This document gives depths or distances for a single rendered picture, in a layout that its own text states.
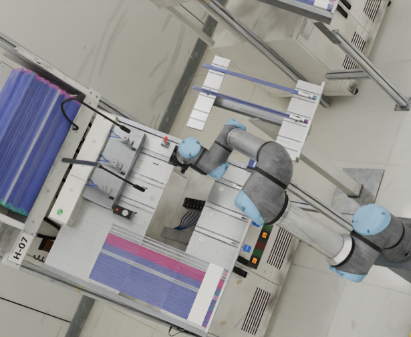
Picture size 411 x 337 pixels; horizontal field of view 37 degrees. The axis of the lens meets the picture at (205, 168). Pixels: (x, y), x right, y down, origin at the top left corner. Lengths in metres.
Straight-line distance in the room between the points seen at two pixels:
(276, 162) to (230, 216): 0.68
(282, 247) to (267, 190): 1.27
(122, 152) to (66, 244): 0.43
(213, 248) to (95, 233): 0.48
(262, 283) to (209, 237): 0.64
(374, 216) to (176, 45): 2.89
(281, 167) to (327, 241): 0.30
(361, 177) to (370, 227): 1.15
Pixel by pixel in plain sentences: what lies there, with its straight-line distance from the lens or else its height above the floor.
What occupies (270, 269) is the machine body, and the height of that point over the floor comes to 0.19.
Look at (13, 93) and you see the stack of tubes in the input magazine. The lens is 2.42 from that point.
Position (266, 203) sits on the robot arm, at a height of 1.13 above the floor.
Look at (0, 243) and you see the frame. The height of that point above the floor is 1.39.
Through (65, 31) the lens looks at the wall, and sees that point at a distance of 4.20.
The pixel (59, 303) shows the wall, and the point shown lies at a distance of 4.33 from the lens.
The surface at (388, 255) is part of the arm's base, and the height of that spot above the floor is 0.60.
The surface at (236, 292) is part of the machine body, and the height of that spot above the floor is 0.35.
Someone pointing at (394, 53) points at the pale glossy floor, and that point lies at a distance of 3.53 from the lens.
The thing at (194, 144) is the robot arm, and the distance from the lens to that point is 2.19.
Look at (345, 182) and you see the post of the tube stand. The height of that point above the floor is 0.14.
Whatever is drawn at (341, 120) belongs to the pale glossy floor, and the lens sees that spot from 3.46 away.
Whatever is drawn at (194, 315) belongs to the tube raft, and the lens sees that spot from 2.44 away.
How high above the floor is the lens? 2.38
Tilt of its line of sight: 36 degrees down
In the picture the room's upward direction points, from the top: 58 degrees counter-clockwise
